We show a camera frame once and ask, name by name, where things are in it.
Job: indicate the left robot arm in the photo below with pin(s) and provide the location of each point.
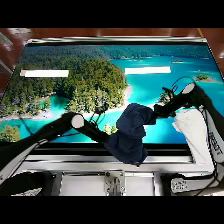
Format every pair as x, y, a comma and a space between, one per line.
56, 126

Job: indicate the white garment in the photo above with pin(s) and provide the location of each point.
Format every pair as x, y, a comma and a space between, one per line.
193, 133

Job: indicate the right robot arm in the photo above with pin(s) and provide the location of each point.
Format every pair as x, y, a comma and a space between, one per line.
200, 100

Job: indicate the silver frame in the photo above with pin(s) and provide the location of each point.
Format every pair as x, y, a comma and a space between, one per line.
100, 163

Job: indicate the dark blue garment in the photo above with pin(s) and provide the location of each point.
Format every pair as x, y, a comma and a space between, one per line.
131, 133

